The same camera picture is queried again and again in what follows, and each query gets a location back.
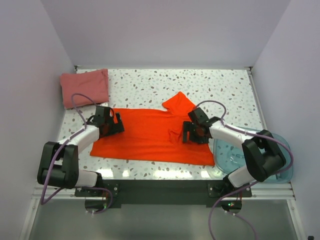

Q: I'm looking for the orange t shirt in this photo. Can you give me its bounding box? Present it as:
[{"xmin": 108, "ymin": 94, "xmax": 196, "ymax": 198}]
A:
[{"xmin": 90, "ymin": 92, "xmax": 214, "ymax": 166}]

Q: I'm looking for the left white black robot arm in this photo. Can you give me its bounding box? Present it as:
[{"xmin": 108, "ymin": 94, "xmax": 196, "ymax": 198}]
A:
[{"xmin": 37, "ymin": 106, "xmax": 125, "ymax": 196}]

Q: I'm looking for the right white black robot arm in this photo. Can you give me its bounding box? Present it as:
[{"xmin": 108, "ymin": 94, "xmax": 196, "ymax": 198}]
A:
[{"xmin": 182, "ymin": 107, "xmax": 287, "ymax": 197}]

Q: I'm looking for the folded pink t shirt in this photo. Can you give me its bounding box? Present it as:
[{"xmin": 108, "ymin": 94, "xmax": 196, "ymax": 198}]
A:
[{"xmin": 59, "ymin": 68, "xmax": 109, "ymax": 109}]

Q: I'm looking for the clear blue plastic bin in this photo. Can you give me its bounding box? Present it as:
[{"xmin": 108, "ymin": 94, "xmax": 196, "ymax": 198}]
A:
[{"xmin": 209, "ymin": 139, "xmax": 293, "ymax": 184}]

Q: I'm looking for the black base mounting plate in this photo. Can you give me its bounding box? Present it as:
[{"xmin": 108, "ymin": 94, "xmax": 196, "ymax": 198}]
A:
[{"xmin": 74, "ymin": 178, "xmax": 253, "ymax": 208}]

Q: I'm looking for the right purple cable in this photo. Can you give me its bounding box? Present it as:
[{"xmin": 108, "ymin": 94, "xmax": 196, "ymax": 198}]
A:
[{"xmin": 197, "ymin": 100, "xmax": 294, "ymax": 240}]

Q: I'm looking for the purple cable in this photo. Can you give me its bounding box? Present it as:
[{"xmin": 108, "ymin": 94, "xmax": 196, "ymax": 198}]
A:
[
  {"xmin": 197, "ymin": 100, "xmax": 294, "ymax": 240},
  {"xmin": 40, "ymin": 93, "xmax": 113, "ymax": 215}
]

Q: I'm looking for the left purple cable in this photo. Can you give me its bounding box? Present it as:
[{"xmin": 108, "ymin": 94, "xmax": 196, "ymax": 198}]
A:
[{"xmin": 40, "ymin": 93, "xmax": 113, "ymax": 215}]

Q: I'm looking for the aluminium frame rail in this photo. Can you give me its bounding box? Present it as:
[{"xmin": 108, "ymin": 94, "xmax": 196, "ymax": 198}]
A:
[{"xmin": 19, "ymin": 65, "xmax": 308, "ymax": 240}]

